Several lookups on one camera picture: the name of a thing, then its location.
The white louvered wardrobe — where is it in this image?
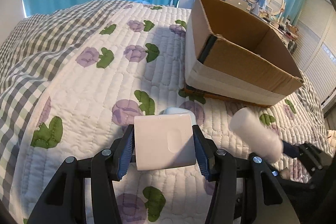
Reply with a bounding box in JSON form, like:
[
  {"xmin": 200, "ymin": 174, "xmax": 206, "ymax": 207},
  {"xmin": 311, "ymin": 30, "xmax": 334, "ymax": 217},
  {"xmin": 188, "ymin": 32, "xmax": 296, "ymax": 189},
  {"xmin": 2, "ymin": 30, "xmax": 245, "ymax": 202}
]
[{"xmin": 293, "ymin": 0, "xmax": 335, "ymax": 112}]

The white rectangular box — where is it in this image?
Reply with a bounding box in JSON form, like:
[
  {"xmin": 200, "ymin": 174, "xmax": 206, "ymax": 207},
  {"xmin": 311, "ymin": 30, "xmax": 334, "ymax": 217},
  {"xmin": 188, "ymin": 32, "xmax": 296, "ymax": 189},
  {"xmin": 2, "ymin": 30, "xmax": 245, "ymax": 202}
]
[{"xmin": 134, "ymin": 113, "xmax": 196, "ymax": 171}]

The floral quilted bedspread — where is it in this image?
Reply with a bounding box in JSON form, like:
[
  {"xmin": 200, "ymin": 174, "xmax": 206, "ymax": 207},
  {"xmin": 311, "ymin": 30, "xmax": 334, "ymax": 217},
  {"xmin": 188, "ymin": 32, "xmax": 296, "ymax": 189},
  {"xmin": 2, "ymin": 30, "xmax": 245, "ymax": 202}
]
[{"xmin": 1, "ymin": 0, "xmax": 332, "ymax": 223}]

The brown cardboard box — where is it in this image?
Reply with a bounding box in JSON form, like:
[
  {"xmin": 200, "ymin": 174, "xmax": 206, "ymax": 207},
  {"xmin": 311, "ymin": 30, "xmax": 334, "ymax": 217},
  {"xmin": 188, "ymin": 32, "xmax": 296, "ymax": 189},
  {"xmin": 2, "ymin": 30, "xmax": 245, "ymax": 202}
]
[{"xmin": 183, "ymin": 0, "xmax": 304, "ymax": 107}]

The white oval mirror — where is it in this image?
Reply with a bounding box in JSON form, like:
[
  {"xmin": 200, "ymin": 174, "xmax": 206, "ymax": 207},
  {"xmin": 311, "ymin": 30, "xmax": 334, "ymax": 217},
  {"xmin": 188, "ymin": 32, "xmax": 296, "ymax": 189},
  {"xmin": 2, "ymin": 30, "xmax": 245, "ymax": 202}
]
[{"xmin": 266, "ymin": 0, "xmax": 285, "ymax": 15}]

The silver mini fridge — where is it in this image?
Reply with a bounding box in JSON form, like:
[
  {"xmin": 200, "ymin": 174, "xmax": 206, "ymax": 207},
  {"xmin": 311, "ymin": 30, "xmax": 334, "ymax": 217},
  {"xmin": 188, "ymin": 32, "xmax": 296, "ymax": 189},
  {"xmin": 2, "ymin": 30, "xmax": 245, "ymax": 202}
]
[{"xmin": 224, "ymin": 0, "xmax": 248, "ymax": 11}]

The white cylindrical bottle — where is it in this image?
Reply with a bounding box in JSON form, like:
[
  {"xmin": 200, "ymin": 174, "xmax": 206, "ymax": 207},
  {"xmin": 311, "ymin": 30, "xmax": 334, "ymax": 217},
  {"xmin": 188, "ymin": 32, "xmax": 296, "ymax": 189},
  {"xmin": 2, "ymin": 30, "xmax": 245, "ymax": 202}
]
[{"xmin": 229, "ymin": 107, "xmax": 284, "ymax": 163}]

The small light blue case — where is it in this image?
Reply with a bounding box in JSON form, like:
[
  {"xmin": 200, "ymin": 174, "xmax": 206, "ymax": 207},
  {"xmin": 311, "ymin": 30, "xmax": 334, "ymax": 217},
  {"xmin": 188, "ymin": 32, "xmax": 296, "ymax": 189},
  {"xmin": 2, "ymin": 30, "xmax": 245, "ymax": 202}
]
[{"xmin": 160, "ymin": 107, "xmax": 197, "ymax": 125}]

